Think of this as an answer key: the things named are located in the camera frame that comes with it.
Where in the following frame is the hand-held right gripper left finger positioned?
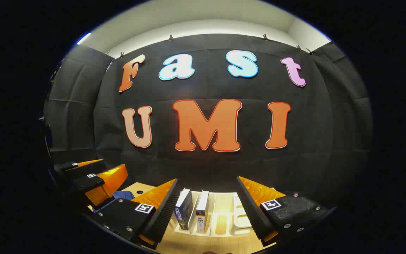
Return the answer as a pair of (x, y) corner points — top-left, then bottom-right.
(96, 178), (182, 250)

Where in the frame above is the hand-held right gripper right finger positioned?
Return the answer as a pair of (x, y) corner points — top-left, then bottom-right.
(236, 176), (330, 247)

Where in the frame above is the white bookshelf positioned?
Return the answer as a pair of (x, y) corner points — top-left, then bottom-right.
(170, 190), (256, 237)

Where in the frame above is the blue cover book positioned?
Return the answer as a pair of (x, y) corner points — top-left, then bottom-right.
(174, 188), (193, 231)

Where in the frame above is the white portrait cover book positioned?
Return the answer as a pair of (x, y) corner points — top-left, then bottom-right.
(195, 190), (210, 234)

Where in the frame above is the blue schoolbag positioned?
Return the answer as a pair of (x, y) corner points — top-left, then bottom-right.
(92, 190), (135, 213)

